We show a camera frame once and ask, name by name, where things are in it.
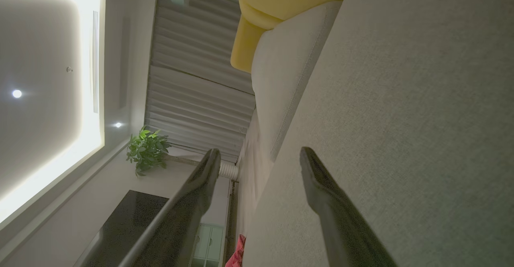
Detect grey pleated curtain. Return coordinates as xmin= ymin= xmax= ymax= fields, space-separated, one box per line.
xmin=144 ymin=0 xmax=256 ymax=164

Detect green leafy house plant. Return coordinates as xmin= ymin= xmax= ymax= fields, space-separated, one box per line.
xmin=126 ymin=126 xmax=209 ymax=178

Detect black flat screen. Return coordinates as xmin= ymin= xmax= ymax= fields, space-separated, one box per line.
xmin=73 ymin=190 xmax=171 ymax=267

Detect white ribbed plant pot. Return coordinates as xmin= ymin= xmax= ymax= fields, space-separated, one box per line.
xmin=219 ymin=163 xmax=241 ymax=181

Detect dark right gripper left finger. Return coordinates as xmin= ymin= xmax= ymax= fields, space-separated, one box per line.
xmin=118 ymin=149 xmax=222 ymax=267

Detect pale cabinet with doors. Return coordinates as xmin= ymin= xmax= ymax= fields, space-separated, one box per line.
xmin=189 ymin=224 xmax=225 ymax=267

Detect glowing ceiling light strip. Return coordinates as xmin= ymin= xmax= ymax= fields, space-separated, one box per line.
xmin=0 ymin=0 xmax=107 ymax=223

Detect red t-shirt white sleeves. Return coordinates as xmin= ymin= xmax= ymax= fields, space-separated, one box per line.
xmin=225 ymin=235 xmax=246 ymax=267

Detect slotted ceiling air vent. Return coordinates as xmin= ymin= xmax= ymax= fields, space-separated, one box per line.
xmin=92 ymin=10 xmax=99 ymax=115

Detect grey sofa backrest block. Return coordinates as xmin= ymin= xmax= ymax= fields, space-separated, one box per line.
xmin=251 ymin=1 xmax=343 ymax=163

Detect grey fabric sofa seat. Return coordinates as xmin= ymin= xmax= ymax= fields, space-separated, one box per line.
xmin=241 ymin=0 xmax=514 ymax=267

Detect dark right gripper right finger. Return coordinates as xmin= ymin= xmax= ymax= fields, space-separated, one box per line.
xmin=300 ymin=147 xmax=398 ymax=267

